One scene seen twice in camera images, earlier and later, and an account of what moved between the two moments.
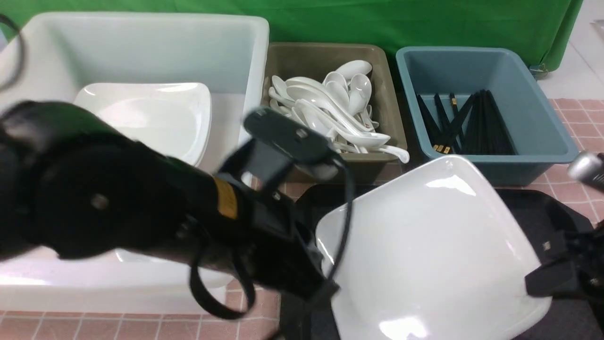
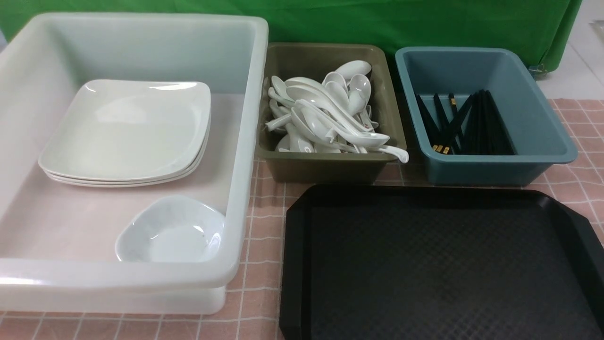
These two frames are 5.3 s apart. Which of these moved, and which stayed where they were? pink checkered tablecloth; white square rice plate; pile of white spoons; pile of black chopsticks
Moved: white square rice plate
Stayed: pile of white spoons; pile of black chopsticks; pink checkered tablecloth
